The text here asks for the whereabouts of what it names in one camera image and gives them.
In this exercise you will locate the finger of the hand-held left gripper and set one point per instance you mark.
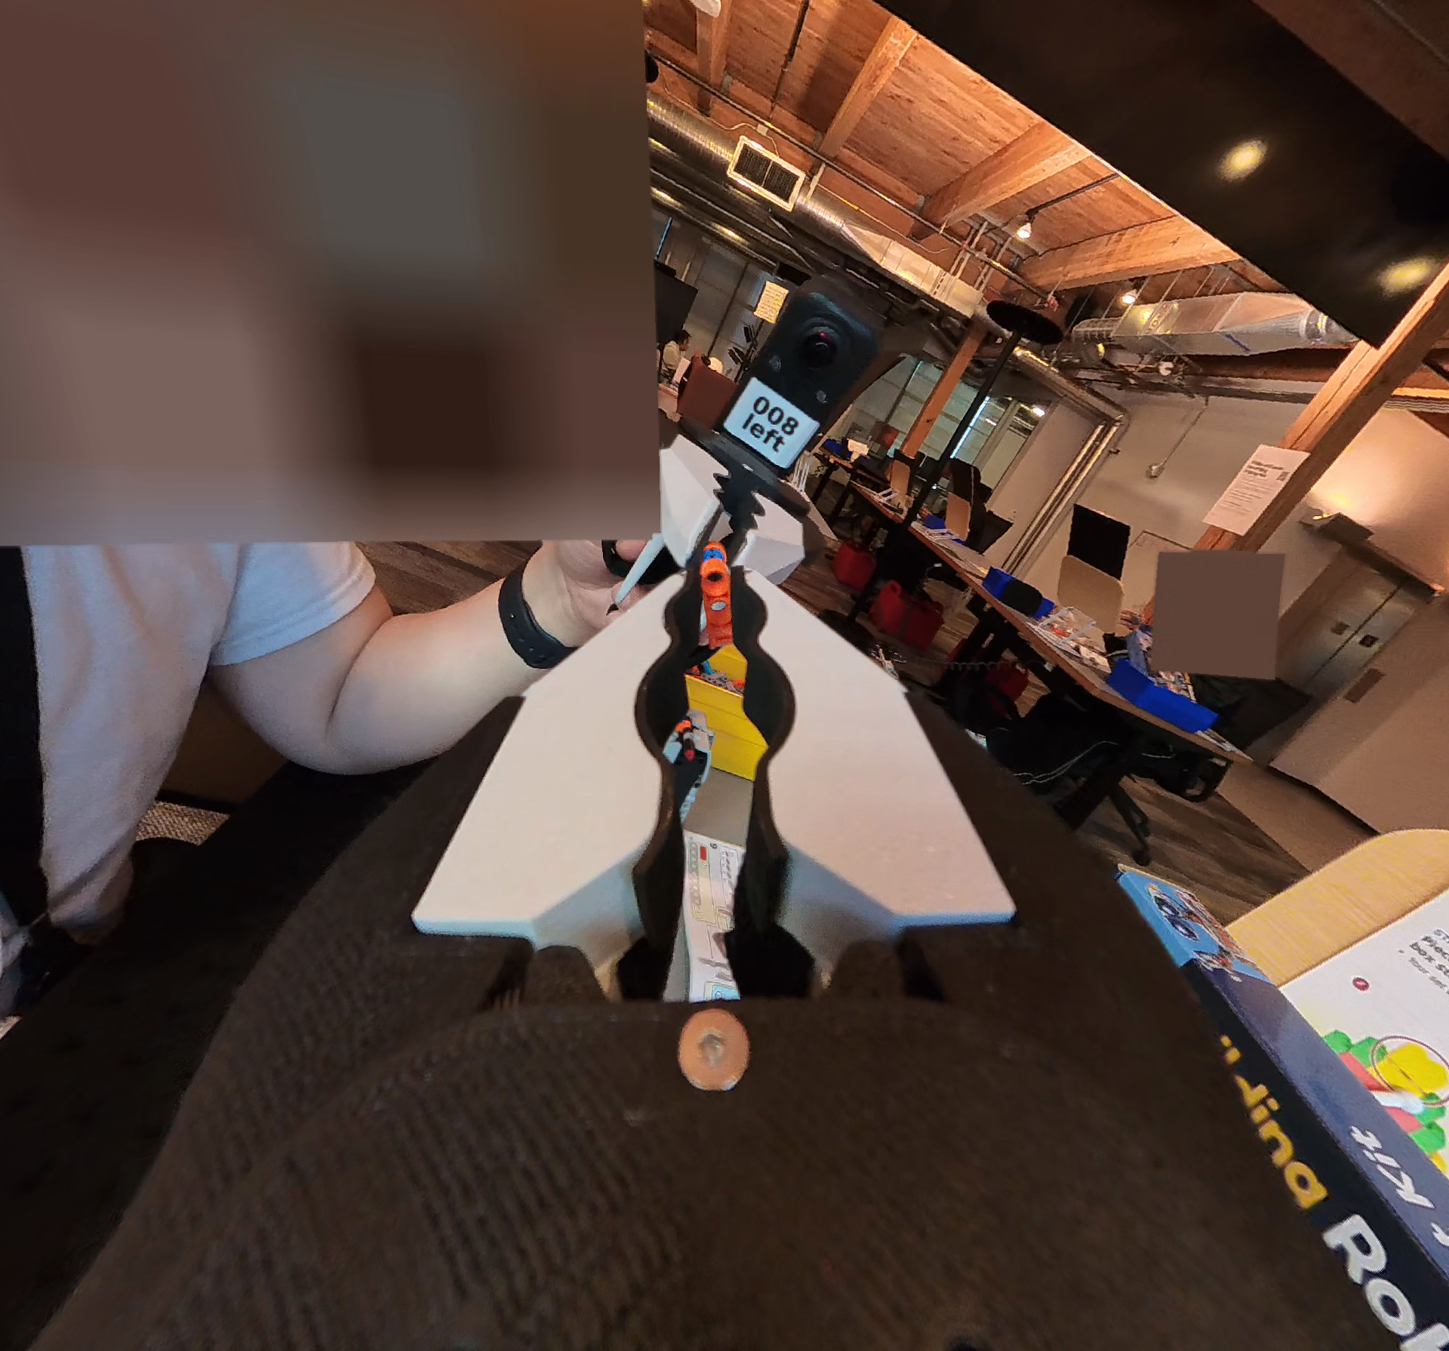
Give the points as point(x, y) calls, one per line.
point(785, 538)
point(688, 503)

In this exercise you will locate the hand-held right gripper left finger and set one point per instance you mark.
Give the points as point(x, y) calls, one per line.
point(532, 808)

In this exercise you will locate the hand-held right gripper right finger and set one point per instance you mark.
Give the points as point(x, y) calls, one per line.
point(882, 808)

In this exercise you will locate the orange and blue toy piece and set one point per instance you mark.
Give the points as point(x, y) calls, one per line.
point(716, 594)

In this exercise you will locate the person's left forearm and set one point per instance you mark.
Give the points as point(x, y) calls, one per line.
point(396, 682)

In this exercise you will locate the grey desk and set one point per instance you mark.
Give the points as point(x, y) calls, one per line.
point(718, 808)

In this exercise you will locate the person's left hand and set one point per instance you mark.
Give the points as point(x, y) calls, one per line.
point(571, 594)

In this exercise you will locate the red plastic bin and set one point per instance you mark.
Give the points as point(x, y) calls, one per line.
point(854, 568)
point(912, 615)

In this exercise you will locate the grey orange toy assembly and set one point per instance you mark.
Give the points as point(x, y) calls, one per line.
point(688, 752)

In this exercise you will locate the yellow plastic bin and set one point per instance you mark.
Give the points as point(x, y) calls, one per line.
point(732, 730)

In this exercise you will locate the black floor lamp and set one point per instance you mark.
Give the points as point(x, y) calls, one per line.
point(996, 353)

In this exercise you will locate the ceiling air vent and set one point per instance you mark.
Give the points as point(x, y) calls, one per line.
point(769, 170)

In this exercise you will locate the black wristband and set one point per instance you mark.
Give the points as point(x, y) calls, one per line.
point(532, 626)

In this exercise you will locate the black office chair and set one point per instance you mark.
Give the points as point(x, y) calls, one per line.
point(1075, 762)

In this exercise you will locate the white instruction manual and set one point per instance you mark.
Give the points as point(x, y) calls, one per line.
point(712, 909)

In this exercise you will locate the long wooden table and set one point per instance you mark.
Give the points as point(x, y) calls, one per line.
point(1051, 650)

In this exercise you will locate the blue plastic bin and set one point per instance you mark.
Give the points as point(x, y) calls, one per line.
point(1160, 695)
point(1013, 590)

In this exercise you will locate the black monitor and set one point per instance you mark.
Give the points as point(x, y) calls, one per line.
point(1098, 541)

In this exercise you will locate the person's white t-shirt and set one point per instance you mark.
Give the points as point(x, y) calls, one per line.
point(137, 673)

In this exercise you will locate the blue robot kit box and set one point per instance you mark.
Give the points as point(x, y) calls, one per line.
point(1278, 1125)

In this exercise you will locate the metal air duct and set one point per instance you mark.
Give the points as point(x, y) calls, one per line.
point(1223, 321)

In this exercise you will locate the white wall notice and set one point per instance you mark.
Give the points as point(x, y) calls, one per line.
point(1257, 490)

